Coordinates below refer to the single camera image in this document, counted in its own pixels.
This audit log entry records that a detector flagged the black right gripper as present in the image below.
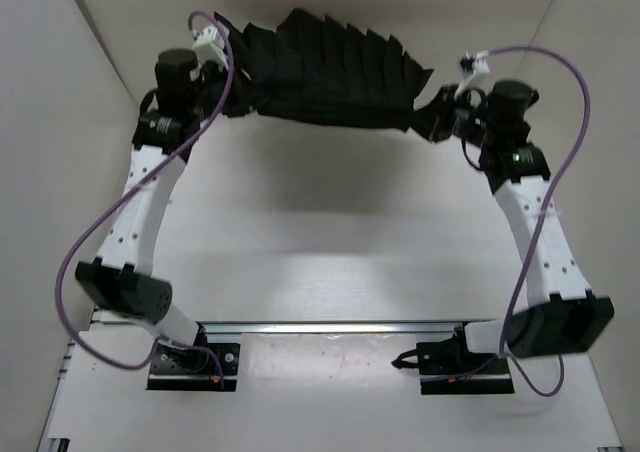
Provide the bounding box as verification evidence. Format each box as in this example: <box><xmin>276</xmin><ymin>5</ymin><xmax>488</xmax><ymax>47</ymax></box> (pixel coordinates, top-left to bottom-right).
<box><xmin>404</xmin><ymin>88</ymin><xmax>497</xmax><ymax>152</ymax></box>

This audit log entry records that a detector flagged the black pleated skirt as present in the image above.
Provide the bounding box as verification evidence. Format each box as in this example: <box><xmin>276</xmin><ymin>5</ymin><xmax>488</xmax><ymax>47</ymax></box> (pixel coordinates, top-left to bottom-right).
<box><xmin>214</xmin><ymin>8</ymin><xmax>433</xmax><ymax>131</ymax></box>

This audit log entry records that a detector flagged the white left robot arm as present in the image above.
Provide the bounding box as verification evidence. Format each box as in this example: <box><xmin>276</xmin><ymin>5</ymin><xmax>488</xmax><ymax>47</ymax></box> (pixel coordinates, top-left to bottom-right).
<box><xmin>75</xmin><ymin>24</ymin><xmax>233</xmax><ymax>370</ymax></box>

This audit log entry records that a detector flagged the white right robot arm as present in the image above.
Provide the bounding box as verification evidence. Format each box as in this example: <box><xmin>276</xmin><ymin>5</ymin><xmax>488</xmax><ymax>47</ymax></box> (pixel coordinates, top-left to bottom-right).
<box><xmin>415</xmin><ymin>51</ymin><xmax>614</xmax><ymax>373</ymax></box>

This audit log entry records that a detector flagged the aluminium table front rail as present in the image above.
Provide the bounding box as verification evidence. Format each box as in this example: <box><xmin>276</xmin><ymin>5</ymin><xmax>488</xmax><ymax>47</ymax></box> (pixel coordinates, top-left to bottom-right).
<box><xmin>204</xmin><ymin>321</ymin><xmax>463</xmax><ymax>335</ymax></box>

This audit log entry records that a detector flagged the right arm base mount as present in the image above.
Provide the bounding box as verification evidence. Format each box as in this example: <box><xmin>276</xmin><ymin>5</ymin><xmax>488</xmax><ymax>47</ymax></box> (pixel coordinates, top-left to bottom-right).
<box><xmin>391</xmin><ymin>336</ymin><xmax>515</xmax><ymax>396</ymax></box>

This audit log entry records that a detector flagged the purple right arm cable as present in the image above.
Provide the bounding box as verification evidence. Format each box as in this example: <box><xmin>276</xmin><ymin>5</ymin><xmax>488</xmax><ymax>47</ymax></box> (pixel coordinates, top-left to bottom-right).
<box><xmin>479</xmin><ymin>46</ymin><xmax>595</xmax><ymax>398</ymax></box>

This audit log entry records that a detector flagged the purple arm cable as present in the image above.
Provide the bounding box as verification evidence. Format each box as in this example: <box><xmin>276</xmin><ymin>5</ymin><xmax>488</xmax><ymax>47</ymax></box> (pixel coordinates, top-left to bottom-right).
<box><xmin>54</xmin><ymin>10</ymin><xmax>236</xmax><ymax>372</ymax></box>
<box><xmin>479</xmin><ymin>46</ymin><xmax>595</xmax><ymax>398</ymax></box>

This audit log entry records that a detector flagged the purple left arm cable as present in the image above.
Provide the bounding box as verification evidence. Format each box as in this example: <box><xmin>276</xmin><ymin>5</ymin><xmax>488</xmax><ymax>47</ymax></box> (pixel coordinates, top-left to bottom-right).
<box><xmin>54</xmin><ymin>10</ymin><xmax>236</xmax><ymax>372</ymax></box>

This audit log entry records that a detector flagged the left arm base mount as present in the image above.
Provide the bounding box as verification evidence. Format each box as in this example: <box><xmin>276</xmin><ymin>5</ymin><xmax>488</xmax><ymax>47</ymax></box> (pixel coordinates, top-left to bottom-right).
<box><xmin>146</xmin><ymin>324</ymin><xmax>241</xmax><ymax>392</ymax></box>

